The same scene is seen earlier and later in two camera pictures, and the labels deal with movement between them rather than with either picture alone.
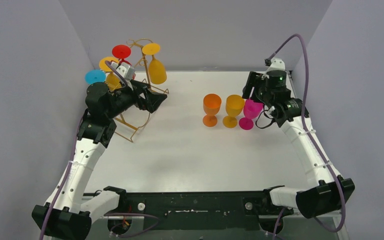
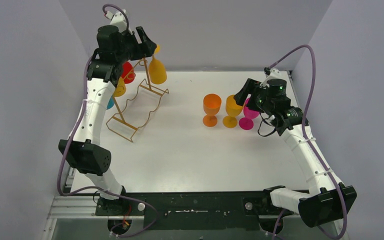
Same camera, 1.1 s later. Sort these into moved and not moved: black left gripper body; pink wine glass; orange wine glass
Moved: black left gripper body
Not moved: orange wine glass; pink wine glass
